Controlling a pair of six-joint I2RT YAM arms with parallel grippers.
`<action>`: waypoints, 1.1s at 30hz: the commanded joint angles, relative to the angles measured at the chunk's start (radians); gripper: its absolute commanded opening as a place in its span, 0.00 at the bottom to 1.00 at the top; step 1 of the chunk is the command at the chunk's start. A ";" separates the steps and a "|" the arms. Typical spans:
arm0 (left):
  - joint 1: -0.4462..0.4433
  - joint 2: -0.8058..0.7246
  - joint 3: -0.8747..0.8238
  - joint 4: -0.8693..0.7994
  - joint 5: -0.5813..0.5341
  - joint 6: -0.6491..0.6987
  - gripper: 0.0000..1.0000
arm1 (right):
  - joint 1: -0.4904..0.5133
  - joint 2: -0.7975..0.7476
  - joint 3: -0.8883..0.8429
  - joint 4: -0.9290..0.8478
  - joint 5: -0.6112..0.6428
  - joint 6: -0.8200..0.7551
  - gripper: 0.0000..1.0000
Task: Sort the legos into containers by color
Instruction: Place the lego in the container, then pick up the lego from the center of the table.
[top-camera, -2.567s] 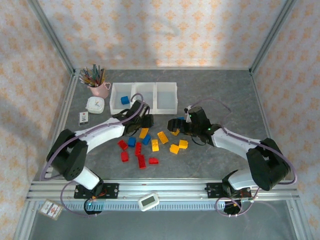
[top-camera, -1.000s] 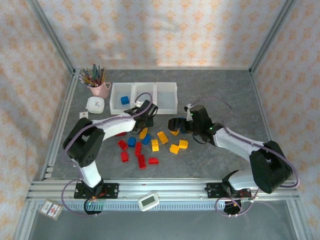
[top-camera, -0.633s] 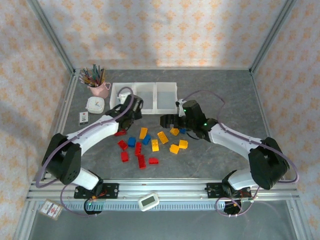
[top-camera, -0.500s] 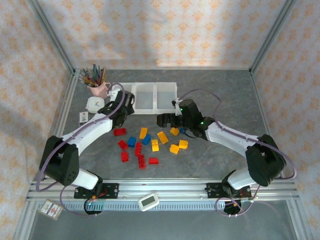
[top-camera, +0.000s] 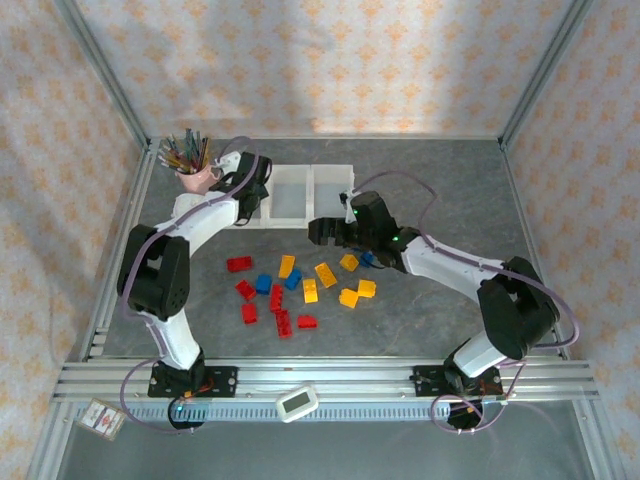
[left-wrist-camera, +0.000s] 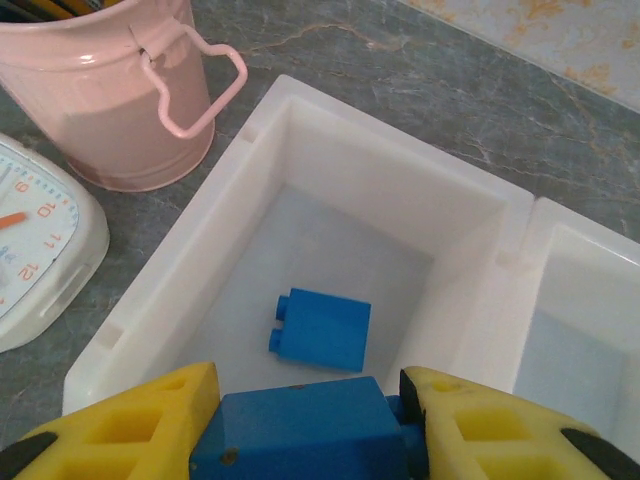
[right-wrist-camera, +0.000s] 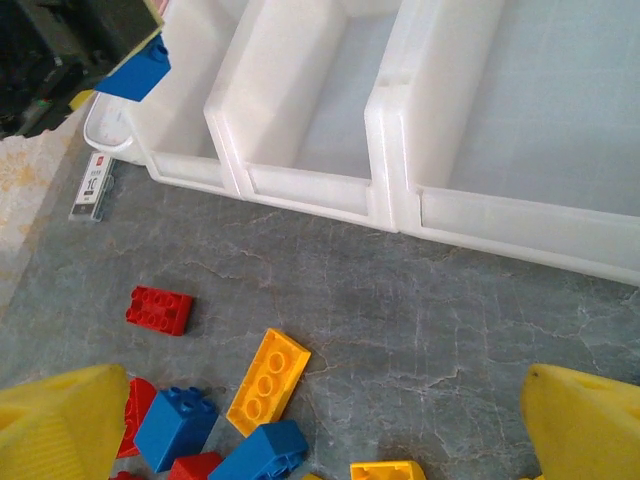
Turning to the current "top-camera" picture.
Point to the long red lego brick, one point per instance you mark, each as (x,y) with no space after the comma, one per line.
(283,323)
(276,297)

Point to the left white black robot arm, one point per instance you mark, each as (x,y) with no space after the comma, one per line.
(172,340)

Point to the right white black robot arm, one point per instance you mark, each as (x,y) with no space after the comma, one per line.
(450,265)

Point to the pink cup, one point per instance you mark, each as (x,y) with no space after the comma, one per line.
(197,179)

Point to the bundle of coloured pens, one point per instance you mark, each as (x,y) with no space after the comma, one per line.
(185,150)

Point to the white digital timer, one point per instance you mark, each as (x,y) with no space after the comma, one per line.
(299,402)

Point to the playing card box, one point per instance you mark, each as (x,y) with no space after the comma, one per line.
(101,418)

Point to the aluminium frame rail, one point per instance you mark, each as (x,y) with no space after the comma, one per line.
(533,250)
(325,136)
(131,210)

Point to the aluminium mounting rail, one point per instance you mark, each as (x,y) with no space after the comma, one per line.
(325,380)

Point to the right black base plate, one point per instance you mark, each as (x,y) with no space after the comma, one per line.
(427,380)

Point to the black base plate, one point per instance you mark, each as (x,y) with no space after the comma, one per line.
(222,382)
(427,380)

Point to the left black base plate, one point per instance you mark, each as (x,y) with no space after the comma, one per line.
(222,382)

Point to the aluminium frame post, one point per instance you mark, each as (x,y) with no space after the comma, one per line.
(600,440)
(550,65)
(50,440)
(100,65)

